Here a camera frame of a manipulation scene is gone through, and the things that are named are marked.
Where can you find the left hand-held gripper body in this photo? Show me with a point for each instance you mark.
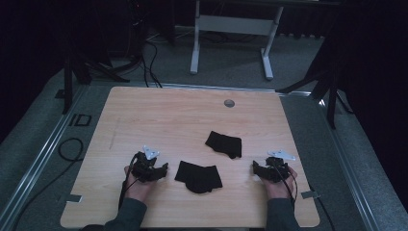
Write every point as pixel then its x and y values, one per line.
pixel 144 168

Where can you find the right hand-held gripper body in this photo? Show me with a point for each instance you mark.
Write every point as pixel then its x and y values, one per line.
pixel 275 166

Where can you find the large black cloth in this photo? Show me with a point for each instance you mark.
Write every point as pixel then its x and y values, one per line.
pixel 198 178

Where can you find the small black cloth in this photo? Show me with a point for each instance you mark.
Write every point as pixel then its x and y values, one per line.
pixel 226 144

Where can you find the person's left hand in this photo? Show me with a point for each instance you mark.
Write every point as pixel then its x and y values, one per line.
pixel 138 189

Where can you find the person's right hand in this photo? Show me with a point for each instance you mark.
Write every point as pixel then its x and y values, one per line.
pixel 279 189

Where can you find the grey tape strip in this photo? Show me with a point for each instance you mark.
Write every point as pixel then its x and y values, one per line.
pixel 310 194

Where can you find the grey round table grommet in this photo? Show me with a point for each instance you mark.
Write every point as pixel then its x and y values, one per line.
pixel 229 103

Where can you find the black tape floor marking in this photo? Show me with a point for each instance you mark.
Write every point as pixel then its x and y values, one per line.
pixel 80 120

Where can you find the black metal stand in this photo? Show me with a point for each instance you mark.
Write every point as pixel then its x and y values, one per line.
pixel 81 69
pixel 330 86

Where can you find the white metal table frame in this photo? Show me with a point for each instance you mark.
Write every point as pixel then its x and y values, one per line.
pixel 234 25

